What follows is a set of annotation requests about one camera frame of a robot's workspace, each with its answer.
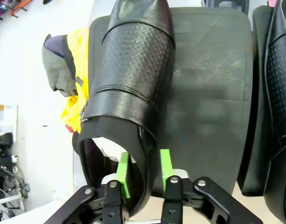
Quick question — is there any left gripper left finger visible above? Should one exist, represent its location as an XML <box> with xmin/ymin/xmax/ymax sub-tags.
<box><xmin>43</xmin><ymin>151</ymin><xmax>131</xmax><ymax>224</ymax></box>

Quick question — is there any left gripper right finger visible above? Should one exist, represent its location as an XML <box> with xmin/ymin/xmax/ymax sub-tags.
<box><xmin>159</xmin><ymin>148</ymin><xmax>263</xmax><ymax>224</ymax></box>

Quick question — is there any black leather loafer shoe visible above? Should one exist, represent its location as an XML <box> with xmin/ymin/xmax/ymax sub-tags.
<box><xmin>262</xmin><ymin>0</ymin><xmax>286</xmax><ymax>224</ymax></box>
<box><xmin>71</xmin><ymin>0</ymin><xmax>177</xmax><ymax>218</ymax></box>

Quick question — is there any white crumpled paper stuffing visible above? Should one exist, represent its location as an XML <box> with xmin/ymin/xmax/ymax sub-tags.
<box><xmin>93</xmin><ymin>137</ymin><xmax>137</xmax><ymax>164</ymax></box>

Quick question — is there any white box orange label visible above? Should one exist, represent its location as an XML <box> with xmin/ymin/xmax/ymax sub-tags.
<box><xmin>0</xmin><ymin>104</ymin><xmax>19</xmax><ymax>143</ymax></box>

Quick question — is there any yellow and grey jacket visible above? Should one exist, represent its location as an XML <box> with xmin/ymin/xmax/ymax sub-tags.
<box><xmin>42</xmin><ymin>28</ymin><xmax>91</xmax><ymax>134</ymax></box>

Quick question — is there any black equipment with cables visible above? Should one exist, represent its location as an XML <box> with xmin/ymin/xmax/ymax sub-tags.
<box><xmin>0</xmin><ymin>132</ymin><xmax>31</xmax><ymax>212</ymax></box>

